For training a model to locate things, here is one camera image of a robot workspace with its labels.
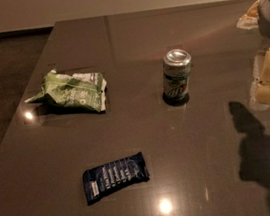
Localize silver green soda can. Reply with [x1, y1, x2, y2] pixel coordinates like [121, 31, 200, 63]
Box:
[162, 49, 192, 104]

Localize dark blue snack bar wrapper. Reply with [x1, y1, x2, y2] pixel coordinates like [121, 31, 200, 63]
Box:
[82, 152, 150, 206]

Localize green crumpled chip bag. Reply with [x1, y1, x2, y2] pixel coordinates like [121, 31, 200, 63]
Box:
[26, 69, 107, 113]

